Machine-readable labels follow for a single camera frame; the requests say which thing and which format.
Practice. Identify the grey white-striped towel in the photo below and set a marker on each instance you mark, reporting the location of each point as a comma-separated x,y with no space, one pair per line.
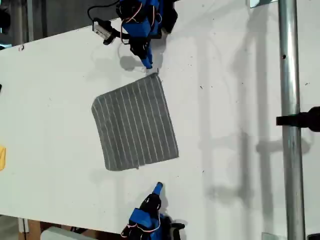
135,123

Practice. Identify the white box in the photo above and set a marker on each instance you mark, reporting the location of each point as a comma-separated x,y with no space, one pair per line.
65,235

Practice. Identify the black clamp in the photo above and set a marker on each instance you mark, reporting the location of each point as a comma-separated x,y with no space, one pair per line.
300,120

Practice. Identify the yellow object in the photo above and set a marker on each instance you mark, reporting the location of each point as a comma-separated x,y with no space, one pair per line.
2,157

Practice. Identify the black corner object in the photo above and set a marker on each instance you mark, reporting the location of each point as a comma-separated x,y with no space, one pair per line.
313,237

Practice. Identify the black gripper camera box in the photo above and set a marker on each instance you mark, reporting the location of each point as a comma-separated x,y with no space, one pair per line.
177,230
102,30

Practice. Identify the metal bracket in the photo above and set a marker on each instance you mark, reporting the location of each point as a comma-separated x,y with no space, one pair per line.
257,3

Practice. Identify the steel post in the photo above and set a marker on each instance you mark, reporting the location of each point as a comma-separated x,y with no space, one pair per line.
290,150

